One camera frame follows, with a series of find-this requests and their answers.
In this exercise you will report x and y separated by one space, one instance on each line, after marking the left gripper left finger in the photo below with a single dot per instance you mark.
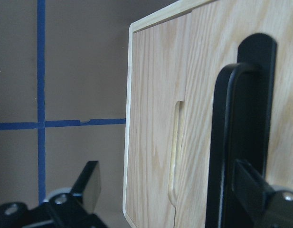
67 209

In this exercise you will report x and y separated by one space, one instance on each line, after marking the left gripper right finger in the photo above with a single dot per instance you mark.
251 202

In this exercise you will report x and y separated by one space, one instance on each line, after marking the black drawer handle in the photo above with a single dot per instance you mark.
241 117

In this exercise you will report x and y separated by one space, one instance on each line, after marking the wooden drawer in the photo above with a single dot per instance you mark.
217 29
155 118

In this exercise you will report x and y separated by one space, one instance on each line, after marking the wooden drawer cabinet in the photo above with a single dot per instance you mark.
130 95

